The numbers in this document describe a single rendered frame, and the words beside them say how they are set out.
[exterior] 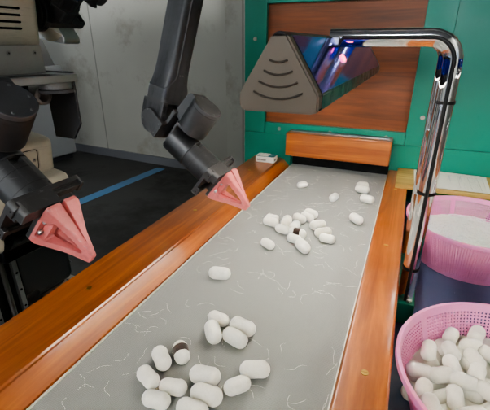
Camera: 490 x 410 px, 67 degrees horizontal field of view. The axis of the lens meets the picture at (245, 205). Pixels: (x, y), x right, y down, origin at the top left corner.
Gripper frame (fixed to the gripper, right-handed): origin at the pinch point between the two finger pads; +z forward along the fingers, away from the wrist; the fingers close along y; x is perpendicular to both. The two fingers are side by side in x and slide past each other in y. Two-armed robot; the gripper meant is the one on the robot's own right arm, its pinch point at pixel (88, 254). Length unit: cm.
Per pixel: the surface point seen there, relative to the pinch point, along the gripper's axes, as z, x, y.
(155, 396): 17.3, -1.3, -7.2
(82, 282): 0.2, 12.3, 4.9
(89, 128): -175, 224, 279
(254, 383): 24.9, -5.4, -0.2
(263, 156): 1, 9, 76
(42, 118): -190, 214, 228
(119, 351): 11.4, 6.1, -2.3
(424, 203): 27.4, -27.1, 26.5
